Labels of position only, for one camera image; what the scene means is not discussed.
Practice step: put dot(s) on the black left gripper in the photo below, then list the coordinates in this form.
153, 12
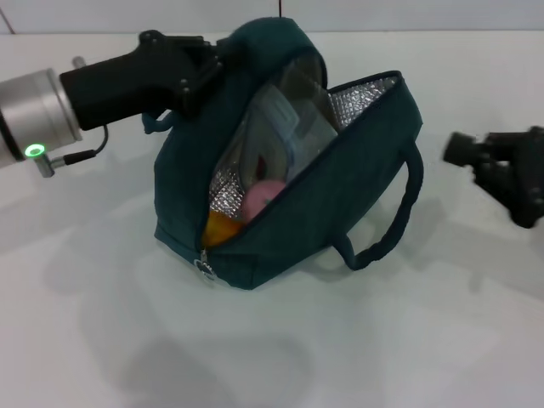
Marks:
123, 85

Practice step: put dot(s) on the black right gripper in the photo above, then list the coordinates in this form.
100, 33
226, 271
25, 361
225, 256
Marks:
518, 178

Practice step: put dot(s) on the clear plastic lunch box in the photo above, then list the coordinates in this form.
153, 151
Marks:
289, 123

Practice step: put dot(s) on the pink peach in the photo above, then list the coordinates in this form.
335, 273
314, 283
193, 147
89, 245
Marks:
261, 200

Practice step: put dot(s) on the dark teal insulated lunch bag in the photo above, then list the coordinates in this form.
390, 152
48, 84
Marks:
340, 204

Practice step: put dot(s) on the yellow banana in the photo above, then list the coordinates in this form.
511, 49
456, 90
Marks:
221, 229

